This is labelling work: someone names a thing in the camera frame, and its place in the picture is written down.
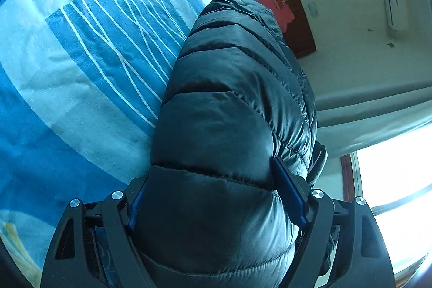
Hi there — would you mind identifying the dark wooden headboard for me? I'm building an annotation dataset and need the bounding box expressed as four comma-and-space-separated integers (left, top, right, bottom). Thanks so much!
283, 0, 316, 59

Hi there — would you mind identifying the blue patterned bed sheet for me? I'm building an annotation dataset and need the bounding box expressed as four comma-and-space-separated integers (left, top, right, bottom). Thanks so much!
1, 0, 212, 287

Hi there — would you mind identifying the right window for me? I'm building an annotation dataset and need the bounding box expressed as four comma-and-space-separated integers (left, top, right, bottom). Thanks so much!
343, 124, 431, 276

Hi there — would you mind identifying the black quilted puffer jacket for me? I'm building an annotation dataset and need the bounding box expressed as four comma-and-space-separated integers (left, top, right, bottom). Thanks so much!
133, 0, 324, 287

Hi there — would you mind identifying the grey curtain right of bed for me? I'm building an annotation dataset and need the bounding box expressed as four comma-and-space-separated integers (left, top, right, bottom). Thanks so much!
316, 80, 431, 158

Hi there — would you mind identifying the white wall socket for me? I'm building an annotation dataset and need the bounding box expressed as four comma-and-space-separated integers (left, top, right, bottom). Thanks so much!
308, 2, 319, 18

